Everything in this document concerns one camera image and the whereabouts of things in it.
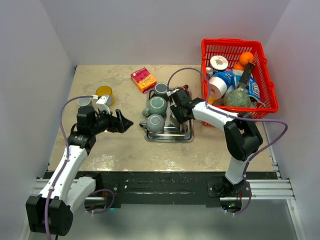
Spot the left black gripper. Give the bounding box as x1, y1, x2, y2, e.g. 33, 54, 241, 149
91, 106, 133, 135

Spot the yellow mug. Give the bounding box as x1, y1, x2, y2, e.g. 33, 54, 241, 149
95, 85, 115, 106

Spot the grey blue mug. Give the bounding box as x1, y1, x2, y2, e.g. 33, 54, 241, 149
77, 97, 93, 107

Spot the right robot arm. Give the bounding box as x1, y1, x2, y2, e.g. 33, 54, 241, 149
167, 88, 263, 197

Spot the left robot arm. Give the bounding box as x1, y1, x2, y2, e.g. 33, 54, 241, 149
25, 105, 134, 237

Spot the dark red mug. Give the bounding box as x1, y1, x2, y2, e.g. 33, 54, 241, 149
172, 84, 190, 96

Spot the teal green mug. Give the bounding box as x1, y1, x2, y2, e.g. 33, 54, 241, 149
142, 96, 168, 117

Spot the dark grey mug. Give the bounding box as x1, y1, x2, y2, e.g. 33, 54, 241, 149
151, 82, 169, 101

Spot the grey green mug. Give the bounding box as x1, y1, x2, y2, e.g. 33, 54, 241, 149
139, 114, 165, 134

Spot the metal tray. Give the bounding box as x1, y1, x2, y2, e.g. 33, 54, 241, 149
144, 101, 194, 143

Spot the pink white toilet roll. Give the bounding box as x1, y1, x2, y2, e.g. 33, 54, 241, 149
209, 76, 228, 100

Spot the pink orange snack box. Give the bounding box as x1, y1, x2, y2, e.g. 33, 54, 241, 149
130, 67, 157, 94

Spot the silver can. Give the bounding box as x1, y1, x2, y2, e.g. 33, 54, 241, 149
205, 66, 214, 80

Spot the blue white packet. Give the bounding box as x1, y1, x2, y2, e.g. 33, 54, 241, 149
213, 71, 237, 90

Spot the green patterned ball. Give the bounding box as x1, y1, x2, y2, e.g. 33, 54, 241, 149
223, 89, 251, 108

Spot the white tape roll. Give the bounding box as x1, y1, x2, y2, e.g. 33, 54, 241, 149
209, 55, 229, 72

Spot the orange fruit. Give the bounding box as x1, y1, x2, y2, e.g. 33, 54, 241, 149
238, 51, 254, 66
233, 62, 246, 71

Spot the blue snack bag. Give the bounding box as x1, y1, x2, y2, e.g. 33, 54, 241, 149
245, 76, 261, 102

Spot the red plastic basket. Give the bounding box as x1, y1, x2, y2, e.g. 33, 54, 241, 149
201, 38, 279, 119

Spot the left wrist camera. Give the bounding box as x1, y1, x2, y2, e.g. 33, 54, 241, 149
92, 94, 113, 114

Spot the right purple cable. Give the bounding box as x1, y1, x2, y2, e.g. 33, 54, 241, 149
166, 67, 289, 216

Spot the black base frame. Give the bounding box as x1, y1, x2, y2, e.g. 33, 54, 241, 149
42, 171, 280, 210

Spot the brown handled tool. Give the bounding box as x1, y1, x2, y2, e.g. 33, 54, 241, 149
236, 62, 255, 90

